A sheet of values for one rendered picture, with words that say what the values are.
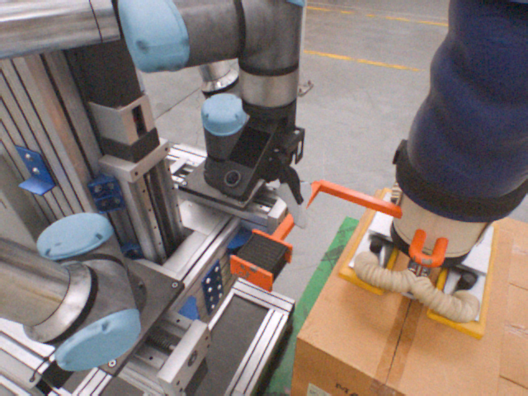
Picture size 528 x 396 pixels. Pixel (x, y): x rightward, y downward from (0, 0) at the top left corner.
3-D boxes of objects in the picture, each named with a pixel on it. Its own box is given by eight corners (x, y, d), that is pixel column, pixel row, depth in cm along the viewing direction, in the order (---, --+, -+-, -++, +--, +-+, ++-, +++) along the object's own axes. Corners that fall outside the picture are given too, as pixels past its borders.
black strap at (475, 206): (519, 236, 59) (531, 219, 56) (377, 189, 67) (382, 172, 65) (525, 164, 73) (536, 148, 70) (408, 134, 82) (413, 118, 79)
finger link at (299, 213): (330, 208, 58) (304, 160, 55) (315, 231, 54) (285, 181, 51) (315, 210, 60) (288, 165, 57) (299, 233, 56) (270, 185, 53)
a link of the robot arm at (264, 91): (281, 82, 41) (222, 67, 44) (280, 118, 44) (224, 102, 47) (309, 59, 45) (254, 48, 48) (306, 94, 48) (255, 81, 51)
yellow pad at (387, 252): (381, 297, 76) (386, 283, 73) (337, 277, 80) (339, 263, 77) (418, 204, 98) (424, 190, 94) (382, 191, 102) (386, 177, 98)
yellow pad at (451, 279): (480, 341, 69) (491, 328, 66) (425, 317, 73) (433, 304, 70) (497, 229, 91) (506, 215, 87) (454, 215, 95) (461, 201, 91)
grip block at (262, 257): (271, 294, 65) (271, 276, 61) (231, 274, 68) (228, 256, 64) (291, 261, 70) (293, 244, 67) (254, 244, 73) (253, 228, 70)
